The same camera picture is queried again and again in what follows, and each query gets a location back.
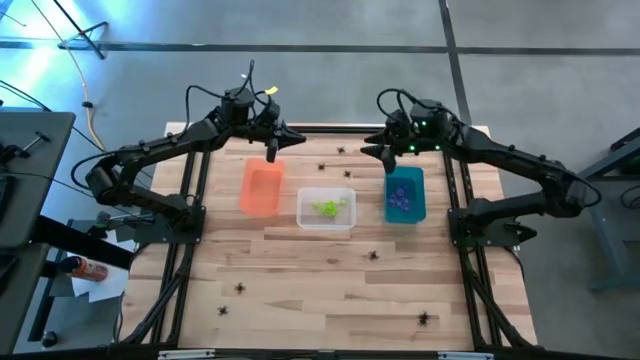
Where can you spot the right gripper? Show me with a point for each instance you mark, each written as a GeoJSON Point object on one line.
{"type": "Point", "coordinates": [422, 135]}

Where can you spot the green plastic spider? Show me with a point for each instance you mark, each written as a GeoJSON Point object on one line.
{"type": "Point", "coordinates": [330, 209]}
{"type": "Point", "coordinates": [320, 206]}
{"type": "Point", "coordinates": [341, 203]}

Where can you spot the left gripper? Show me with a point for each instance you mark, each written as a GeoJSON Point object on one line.
{"type": "Point", "coordinates": [260, 134]}

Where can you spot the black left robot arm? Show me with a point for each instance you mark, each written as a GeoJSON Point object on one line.
{"type": "Point", "coordinates": [150, 150]}

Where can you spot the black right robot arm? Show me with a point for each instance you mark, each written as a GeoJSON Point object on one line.
{"type": "Point", "coordinates": [520, 160]}

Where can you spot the blue plastic bin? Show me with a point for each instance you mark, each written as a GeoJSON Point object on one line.
{"type": "Point", "coordinates": [417, 210]}

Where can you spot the black desk bar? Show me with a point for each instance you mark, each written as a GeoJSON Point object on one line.
{"type": "Point", "coordinates": [75, 240]}

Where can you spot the black desk clamp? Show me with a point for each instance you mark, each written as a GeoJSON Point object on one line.
{"type": "Point", "coordinates": [10, 150]}

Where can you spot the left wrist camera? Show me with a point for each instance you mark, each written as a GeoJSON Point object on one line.
{"type": "Point", "coordinates": [267, 114]}

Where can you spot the orange plastic bin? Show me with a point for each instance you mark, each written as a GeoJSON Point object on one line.
{"type": "Point", "coordinates": [262, 192]}

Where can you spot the clear plastic bin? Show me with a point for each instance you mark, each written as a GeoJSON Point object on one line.
{"type": "Point", "coordinates": [305, 222]}

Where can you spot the red bottle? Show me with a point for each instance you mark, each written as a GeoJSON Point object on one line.
{"type": "Point", "coordinates": [90, 270]}

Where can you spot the black metal table frame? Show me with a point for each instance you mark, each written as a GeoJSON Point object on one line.
{"type": "Point", "coordinates": [467, 290]}

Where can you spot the silver bracket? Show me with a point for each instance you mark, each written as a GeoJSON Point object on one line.
{"type": "Point", "coordinates": [185, 355]}
{"type": "Point", "coordinates": [465, 356]}

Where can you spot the grey side table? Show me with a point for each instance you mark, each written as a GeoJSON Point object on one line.
{"type": "Point", "coordinates": [607, 260]}

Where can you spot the yellow tag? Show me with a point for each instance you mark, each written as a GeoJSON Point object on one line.
{"type": "Point", "coordinates": [271, 90]}

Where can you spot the black tripod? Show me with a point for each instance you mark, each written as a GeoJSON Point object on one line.
{"type": "Point", "coordinates": [82, 34]}

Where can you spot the white paper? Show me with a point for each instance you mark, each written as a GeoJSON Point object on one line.
{"type": "Point", "coordinates": [107, 287]}

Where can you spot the black knob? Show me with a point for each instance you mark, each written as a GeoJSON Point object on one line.
{"type": "Point", "coordinates": [49, 340]}

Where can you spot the grey desk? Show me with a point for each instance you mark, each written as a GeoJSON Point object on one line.
{"type": "Point", "coordinates": [30, 165]}

